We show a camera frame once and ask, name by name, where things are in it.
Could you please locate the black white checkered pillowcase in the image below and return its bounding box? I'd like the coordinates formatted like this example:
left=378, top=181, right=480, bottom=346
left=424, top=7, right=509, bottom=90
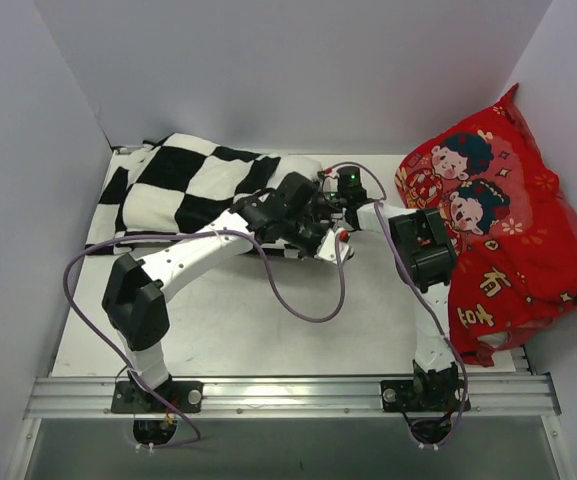
left=83, top=131, right=327, bottom=261

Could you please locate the white pillow yellow edge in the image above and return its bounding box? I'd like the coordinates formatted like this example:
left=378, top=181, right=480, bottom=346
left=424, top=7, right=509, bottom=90
left=287, top=155, right=323, bottom=181

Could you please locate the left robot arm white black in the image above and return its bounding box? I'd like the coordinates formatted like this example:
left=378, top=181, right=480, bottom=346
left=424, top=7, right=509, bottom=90
left=101, top=173, right=335, bottom=411

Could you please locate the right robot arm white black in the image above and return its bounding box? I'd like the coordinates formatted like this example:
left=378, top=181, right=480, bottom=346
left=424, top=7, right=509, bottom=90
left=316, top=162, right=462, bottom=409

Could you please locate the red cartoon print pillow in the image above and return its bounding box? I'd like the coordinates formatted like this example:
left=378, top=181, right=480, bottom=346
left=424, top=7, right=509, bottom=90
left=394, top=91, right=577, bottom=367

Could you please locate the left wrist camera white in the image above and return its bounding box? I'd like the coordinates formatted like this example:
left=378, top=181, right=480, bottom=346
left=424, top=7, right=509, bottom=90
left=314, top=228, right=354, bottom=265

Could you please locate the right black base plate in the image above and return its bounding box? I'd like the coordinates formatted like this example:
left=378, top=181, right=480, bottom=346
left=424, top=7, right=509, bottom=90
left=380, top=379, right=464, bottom=413

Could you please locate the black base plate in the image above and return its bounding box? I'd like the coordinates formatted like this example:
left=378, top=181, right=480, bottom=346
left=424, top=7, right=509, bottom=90
left=380, top=379, right=464, bottom=413
left=110, top=379, right=204, bottom=414

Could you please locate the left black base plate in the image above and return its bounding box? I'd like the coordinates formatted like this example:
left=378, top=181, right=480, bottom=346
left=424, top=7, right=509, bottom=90
left=110, top=379, right=204, bottom=414

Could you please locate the aluminium mounting rail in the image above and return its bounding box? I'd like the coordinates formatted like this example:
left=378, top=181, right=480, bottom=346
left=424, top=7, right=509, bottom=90
left=24, top=372, right=561, bottom=421

